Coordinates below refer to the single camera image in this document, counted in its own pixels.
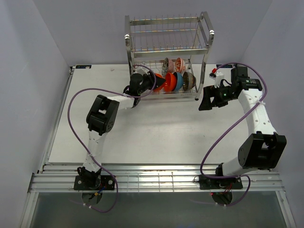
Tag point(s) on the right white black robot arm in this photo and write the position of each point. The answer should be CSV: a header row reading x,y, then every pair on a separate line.
x,y
264,145

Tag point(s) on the right blue table sticker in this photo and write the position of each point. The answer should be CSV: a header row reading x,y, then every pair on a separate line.
x,y
224,66

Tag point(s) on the stainless steel dish rack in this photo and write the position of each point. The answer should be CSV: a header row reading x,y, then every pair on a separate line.
x,y
188,38

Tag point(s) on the blue table sticker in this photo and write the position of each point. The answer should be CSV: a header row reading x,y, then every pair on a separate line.
x,y
224,66
83,67

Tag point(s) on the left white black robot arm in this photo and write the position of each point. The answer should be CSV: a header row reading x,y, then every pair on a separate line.
x,y
100,120

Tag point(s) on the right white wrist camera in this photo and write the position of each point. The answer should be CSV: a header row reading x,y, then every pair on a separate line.
x,y
217,76

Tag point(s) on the orange plastic bowl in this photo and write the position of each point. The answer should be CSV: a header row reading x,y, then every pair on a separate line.
x,y
170,83
159,87

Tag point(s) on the blue ceramic bowl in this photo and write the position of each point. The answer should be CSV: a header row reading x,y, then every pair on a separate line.
x,y
179,81

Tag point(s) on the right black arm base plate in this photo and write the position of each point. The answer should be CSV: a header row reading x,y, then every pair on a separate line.
x,y
221,184

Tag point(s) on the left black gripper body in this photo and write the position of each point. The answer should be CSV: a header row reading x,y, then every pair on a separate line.
x,y
147,83

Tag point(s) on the grey leaf patterned bowl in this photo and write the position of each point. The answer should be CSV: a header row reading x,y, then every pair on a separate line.
x,y
167,67

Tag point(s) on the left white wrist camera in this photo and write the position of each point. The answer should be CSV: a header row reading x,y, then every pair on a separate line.
x,y
141,70

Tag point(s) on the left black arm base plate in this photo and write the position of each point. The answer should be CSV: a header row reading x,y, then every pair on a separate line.
x,y
105,182

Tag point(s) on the left blue table sticker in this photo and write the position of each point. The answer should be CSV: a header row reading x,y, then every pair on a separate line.
x,y
83,67

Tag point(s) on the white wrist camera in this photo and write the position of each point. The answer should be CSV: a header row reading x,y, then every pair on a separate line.
x,y
217,76
141,70

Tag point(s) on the brown bowl dark patterned rim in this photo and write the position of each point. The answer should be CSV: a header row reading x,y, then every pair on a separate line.
x,y
189,81

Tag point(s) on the orange floral white bowl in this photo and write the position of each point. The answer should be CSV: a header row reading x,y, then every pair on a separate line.
x,y
180,65

